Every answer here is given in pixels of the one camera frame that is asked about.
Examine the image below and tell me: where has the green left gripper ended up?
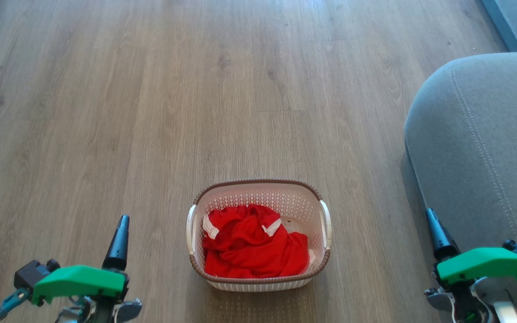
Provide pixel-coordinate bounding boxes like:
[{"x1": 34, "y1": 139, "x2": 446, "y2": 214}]
[{"x1": 31, "y1": 215, "x2": 130, "y2": 307}]

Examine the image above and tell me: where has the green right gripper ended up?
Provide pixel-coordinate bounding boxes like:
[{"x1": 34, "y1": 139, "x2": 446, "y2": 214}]
[{"x1": 425, "y1": 208, "x2": 517, "y2": 286}]

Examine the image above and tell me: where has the red shirt white trim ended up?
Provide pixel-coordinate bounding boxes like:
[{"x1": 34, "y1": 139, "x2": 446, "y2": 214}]
[{"x1": 202, "y1": 204, "x2": 309, "y2": 279}]

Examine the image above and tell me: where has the grey fabric sofa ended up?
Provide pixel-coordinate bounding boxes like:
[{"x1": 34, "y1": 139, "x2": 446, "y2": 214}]
[{"x1": 404, "y1": 52, "x2": 517, "y2": 323}]

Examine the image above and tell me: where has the black cable teal plug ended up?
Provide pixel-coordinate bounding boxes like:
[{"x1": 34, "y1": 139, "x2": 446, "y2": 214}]
[{"x1": 0, "y1": 287, "x2": 31, "y2": 321}]

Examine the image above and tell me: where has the white basket brown rim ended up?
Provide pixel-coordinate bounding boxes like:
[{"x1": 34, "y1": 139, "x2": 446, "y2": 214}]
[{"x1": 186, "y1": 179, "x2": 332, "y2": 292}]

